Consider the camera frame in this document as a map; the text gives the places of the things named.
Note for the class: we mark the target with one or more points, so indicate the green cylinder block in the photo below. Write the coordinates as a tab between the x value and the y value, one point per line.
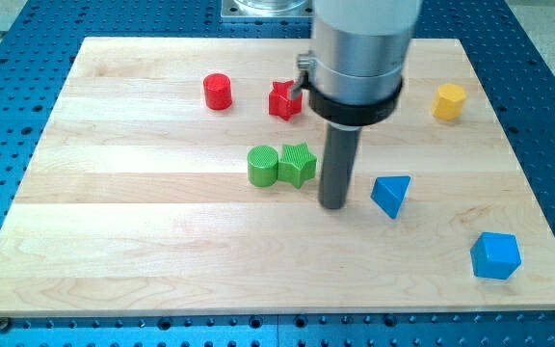
262	166

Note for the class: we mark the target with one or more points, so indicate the red star block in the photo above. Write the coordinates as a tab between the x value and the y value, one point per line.
280	104

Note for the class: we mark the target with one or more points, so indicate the red cylinder block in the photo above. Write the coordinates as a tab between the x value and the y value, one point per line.
217	91

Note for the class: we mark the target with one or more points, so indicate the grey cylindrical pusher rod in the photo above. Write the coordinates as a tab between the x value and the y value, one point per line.
340	151

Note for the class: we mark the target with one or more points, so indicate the green star block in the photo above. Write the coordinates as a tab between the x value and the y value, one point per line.
296	165

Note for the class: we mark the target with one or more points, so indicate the blue triangle block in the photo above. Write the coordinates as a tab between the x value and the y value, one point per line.
389	193

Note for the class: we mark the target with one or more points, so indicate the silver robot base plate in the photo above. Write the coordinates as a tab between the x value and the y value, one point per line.
265	8

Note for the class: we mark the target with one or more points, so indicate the light wooden board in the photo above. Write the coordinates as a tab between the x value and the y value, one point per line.
137	201

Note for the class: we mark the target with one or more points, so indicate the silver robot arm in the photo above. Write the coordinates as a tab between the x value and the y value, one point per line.
353	67

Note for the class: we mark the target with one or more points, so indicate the yellow hexagon block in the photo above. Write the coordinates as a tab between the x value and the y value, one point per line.
448	102

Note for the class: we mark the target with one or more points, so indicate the blue cube block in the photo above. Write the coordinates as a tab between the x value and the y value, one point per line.
495	255

